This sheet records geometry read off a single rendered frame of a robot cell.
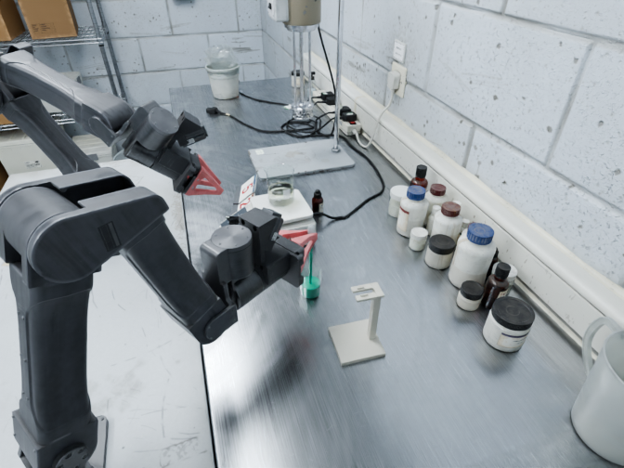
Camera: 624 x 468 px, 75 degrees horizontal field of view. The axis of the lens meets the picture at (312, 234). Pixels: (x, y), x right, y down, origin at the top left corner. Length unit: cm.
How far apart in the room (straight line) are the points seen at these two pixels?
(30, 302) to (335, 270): 60
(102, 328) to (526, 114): 90
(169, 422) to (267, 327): 22
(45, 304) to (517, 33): 88
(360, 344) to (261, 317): 19
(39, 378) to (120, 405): 26
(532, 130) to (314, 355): 59
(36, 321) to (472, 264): 70
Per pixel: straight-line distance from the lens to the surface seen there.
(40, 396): 52
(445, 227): 93
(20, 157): 315
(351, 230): 100
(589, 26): 85
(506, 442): 71
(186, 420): 70
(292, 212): 90
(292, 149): 136
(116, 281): 95
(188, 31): 321
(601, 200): 84
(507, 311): 78
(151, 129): 80
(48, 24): 289
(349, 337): 75
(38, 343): 47
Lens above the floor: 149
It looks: 37 degrees down
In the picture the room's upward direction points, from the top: straight up
